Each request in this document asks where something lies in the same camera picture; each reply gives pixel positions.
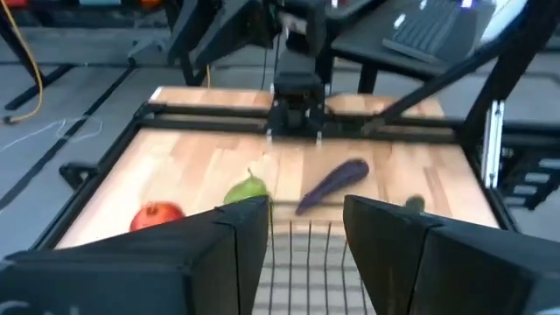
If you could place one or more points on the dark green cucumber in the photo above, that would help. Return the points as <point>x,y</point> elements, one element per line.
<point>415,204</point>

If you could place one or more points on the black aluminium table frame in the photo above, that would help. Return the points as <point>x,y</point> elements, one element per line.
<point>197,122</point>

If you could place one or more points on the purple eggplant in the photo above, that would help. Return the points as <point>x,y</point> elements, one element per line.
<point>337,181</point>

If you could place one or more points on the silver aluminium extrusion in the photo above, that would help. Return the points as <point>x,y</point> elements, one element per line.
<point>492,144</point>

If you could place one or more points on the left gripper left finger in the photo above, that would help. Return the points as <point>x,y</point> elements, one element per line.
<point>153,271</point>

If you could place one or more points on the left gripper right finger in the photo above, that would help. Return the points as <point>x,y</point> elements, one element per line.
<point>459,271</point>

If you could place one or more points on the green pear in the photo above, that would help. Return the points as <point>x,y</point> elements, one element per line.
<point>246,190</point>

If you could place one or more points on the black floor stand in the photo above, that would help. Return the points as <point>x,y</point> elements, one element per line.
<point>38,85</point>

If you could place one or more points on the red apple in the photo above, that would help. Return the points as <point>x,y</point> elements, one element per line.
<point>156,215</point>

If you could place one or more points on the black desk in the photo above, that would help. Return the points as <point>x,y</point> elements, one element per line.
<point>363,44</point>

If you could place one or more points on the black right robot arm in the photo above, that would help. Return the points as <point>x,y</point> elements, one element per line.
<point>306,26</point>

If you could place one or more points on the black keyboard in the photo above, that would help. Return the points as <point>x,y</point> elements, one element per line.
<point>426,28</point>

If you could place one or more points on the round grey mat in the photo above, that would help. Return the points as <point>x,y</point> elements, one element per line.
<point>306,280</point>

